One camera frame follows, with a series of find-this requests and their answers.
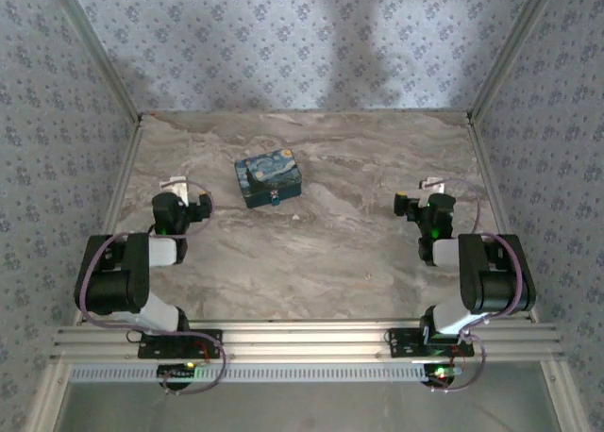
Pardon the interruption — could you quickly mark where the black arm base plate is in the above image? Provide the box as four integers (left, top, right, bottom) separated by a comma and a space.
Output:
138, 328, 224, 359
386, 327, 475, 357

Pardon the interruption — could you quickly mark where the slotted grey cable duct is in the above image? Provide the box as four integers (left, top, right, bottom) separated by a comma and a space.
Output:
70, 361, 428, 384

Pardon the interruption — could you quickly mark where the starry night tin box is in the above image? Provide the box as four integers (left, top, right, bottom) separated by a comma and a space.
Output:
234, 147, 303, 210

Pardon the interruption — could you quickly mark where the aluminium mounting rail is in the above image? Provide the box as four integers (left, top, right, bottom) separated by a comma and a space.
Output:
49, 321, 565, 363

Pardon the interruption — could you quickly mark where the aluminium table side rail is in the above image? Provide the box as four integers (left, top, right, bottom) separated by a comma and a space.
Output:
74, 115, 145, 325
465, 113, 540, 324

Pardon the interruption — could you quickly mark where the controller board with led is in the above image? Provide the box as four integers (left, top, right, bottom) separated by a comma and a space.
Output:
424, 363, 461, 390
157, 363, 199, 387

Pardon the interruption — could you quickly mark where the aluminium corner leg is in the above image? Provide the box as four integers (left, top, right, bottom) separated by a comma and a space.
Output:
25, 359, 72, 432
540, 359, 591, 432

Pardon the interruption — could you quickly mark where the aluminium frame post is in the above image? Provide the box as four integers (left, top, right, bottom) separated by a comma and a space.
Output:
46, 0, 145, 125
466, 0, 565, 122

